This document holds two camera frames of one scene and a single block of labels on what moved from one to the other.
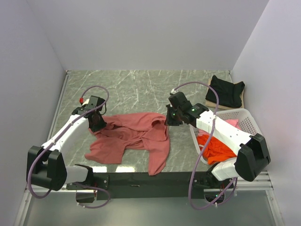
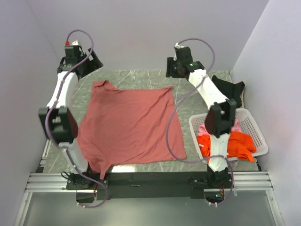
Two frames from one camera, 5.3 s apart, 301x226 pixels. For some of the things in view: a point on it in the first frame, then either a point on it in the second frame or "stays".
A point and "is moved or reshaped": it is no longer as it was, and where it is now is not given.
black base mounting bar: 147,186 stays
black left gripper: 102,125 -> 95,64
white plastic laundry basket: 245,123 stays
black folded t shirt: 228,92 stays
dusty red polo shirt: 147,132 is moved or reshaped
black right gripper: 169,121 -> 170,62
